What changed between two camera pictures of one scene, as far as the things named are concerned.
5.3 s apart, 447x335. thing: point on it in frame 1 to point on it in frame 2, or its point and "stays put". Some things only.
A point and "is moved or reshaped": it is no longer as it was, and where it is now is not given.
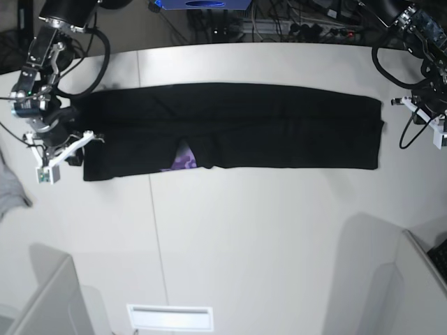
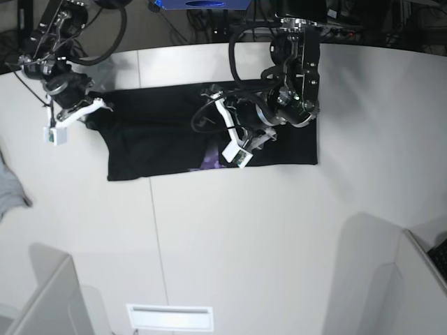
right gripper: x=432 y=104 to x=246 y=115
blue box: x=204 y=4 stays put
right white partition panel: x=425 y=294 stays put
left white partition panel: x=58 y=307 stays put
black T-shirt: x=146 y=129 is moved or reshaped
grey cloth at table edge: x=12 y=195 stays put
